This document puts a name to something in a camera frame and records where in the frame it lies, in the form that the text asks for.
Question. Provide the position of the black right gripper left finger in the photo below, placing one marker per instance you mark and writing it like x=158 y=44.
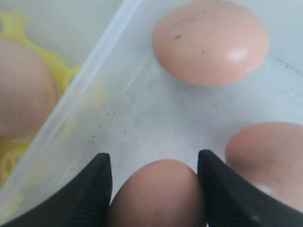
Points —
x=83 y=202

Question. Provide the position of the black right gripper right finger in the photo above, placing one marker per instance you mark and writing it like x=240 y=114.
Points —
x=231 y=201

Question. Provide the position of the brown egg second row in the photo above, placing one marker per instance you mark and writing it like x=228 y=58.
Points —
x=165 y=193

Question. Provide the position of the clear plastic container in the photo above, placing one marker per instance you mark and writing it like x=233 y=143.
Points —
x=123 y=103

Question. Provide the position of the yellow plastic egg tray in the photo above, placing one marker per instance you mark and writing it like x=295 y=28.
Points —
x=13 y=149

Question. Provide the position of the brown egg back left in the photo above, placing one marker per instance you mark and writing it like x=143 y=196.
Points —
x=270 y=156

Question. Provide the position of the brown egg left column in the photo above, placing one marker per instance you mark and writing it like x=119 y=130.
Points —
x=210 y=42

